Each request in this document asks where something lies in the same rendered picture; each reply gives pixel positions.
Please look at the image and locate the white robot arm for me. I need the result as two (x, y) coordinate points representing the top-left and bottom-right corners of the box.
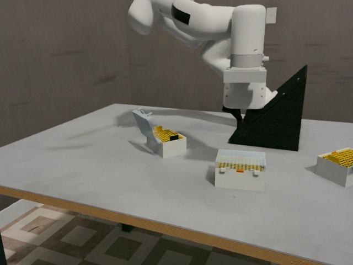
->
(127, 0), (269, 83)

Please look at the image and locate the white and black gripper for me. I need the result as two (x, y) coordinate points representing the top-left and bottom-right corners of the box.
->
(222, 83), (266, 136)

